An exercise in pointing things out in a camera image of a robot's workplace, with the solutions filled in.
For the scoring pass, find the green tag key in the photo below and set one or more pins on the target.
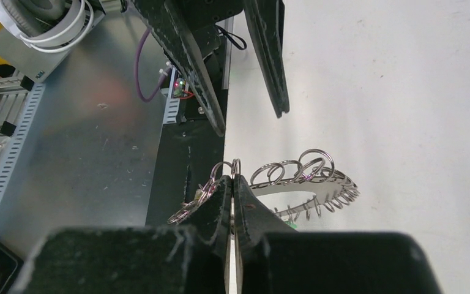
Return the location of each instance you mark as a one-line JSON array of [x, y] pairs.
[[291, 224]]

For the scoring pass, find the metal disc with keyrings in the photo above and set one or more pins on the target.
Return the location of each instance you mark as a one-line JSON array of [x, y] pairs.
[[314, 172]]

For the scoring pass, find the white headphones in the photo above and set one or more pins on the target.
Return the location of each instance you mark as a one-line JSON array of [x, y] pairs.
[[47, 26]]

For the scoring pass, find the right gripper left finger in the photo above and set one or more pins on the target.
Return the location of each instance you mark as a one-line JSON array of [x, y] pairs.
[[191, 257]]

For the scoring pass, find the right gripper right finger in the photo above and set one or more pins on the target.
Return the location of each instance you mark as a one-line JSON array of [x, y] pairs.
[[272, 257]]

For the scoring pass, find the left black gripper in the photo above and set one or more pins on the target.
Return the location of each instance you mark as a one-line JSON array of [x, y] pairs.
[[191, 27]]

